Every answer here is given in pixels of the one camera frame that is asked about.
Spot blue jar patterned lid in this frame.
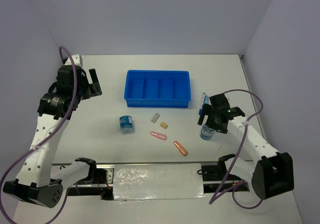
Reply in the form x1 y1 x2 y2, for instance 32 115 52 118
200 125 215 140

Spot blue jar sideways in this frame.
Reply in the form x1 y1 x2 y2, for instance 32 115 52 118
119 115 134 134

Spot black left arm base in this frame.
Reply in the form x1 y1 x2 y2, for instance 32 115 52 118
88 168 114 200

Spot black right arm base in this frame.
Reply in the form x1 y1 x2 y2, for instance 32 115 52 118
197 164 225 182

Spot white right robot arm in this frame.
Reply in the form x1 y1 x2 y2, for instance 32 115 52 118
198 93 294 200

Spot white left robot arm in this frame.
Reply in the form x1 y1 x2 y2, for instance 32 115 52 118
3 55 102 208

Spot white blue pen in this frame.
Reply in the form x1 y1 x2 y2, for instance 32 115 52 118
198 92 206 115

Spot yellow eraser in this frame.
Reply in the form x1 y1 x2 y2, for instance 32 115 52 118
160 122 168 129

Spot orange clear case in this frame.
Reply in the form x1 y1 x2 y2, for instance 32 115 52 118
173 141 188 156

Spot blue compartment tray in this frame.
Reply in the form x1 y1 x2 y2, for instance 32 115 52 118
124 70 191 108

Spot grey eraser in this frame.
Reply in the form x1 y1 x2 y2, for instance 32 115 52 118
151 113 160 123

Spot pink clear case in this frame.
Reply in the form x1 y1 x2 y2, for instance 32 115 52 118
150 131 167 140

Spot silver foil sheet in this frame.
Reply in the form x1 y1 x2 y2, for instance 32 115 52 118
113 163 205 200

